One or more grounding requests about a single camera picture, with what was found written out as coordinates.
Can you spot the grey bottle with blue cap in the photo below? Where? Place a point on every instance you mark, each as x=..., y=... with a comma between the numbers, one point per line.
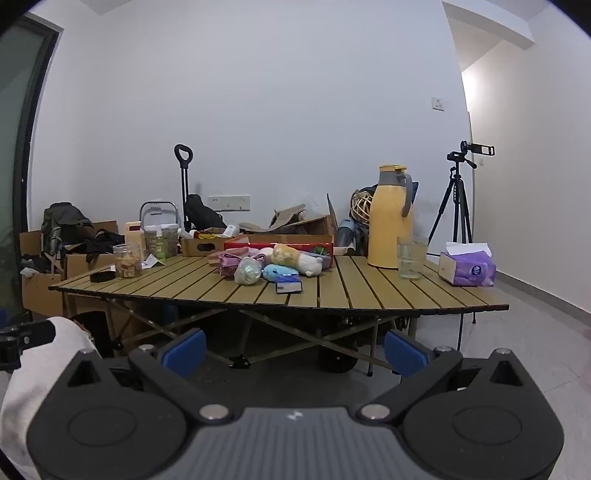
x=346, y=233

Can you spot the torn open cardboard box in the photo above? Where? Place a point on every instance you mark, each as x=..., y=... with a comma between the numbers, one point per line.
x=300, y=224

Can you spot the clear jar of cookies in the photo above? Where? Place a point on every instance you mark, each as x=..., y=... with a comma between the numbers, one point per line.
x=128, y=264

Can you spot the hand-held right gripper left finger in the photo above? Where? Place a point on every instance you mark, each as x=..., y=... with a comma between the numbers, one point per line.
x=187, y=351

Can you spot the black clothing pile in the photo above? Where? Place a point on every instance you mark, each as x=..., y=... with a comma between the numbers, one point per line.
x=104, y=242

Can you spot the folding slatted table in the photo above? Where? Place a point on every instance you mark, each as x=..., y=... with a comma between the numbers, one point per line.
x=369, y=290

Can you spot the purple cloth bundle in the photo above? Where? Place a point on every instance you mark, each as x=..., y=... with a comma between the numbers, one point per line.
x=229, y=265

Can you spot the small blue packet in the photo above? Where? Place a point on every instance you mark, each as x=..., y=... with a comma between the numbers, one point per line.
x=289, y=286

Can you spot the white paper sheet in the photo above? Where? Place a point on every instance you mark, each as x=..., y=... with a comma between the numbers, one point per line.
x=152, y=262

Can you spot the light blue plush toy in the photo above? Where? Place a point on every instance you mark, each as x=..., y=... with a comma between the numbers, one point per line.
x=277, y=271

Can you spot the black bag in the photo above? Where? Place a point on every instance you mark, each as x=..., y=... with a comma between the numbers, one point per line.
x=203, y=213

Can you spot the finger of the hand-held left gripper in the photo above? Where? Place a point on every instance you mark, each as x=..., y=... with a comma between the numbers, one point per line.
x=32, y=333

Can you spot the clear drinking glass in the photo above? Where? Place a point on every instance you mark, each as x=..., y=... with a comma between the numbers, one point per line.
x=412, y=263

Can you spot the small brown cardboard box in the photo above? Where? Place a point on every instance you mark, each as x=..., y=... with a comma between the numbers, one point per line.
x=203, y=247

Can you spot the black tripod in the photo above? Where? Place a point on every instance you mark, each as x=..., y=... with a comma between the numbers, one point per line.
x=455, y=194

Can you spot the red cardboard box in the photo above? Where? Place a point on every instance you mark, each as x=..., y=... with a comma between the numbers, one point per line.
x=304, y=242

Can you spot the clear storage jar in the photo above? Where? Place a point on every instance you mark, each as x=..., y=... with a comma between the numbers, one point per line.
x=171, y=242

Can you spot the beige carton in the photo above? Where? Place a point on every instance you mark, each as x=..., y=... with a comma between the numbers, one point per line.
x=134, y=237

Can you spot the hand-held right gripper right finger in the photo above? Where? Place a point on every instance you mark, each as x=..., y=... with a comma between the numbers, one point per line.
x=405, y=356

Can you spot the dark glass door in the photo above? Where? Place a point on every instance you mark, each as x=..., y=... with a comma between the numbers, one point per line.
x=21, y=138

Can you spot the lavender fabric pouch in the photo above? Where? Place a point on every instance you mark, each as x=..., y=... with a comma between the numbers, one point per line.
x=327, y=261

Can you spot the purple tissue box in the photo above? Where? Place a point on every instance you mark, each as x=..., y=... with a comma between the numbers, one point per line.
x=471, y=272

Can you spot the wicker ball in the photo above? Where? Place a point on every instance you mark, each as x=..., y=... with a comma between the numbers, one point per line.
x=362, y=207

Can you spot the black wheel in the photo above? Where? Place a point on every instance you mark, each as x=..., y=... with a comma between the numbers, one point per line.
x=337, y=359

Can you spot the large brown cardboard box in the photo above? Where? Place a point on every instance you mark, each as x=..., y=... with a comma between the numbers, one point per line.
x=41, y=290

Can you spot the white wall socket strip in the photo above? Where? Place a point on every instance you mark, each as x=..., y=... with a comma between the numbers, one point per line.
x=229, y=203

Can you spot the grey green backpack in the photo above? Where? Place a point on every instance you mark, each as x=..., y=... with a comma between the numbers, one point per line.
x=62, y=221

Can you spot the pink cloth roll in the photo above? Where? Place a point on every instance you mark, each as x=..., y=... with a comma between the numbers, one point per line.
x=231, y=252

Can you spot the green white mesh ball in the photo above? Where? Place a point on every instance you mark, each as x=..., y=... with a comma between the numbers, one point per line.
x=248, y=271

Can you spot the black round lid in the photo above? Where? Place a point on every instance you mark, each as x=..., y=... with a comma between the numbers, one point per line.
x=102, y=277

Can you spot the yellow and white plush toy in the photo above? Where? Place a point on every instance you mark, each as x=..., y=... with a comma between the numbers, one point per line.
x=293, y=257

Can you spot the white soft block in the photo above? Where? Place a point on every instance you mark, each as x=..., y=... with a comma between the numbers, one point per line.
x=266, y=254

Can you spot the person's left forearm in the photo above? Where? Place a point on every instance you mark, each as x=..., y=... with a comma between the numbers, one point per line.
x=41, y=383

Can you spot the wall light switch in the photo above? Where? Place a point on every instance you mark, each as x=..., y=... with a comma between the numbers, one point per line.
x=437, y=104

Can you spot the yellow thermos jug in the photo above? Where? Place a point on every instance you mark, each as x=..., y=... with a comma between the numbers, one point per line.
x=388, y=221

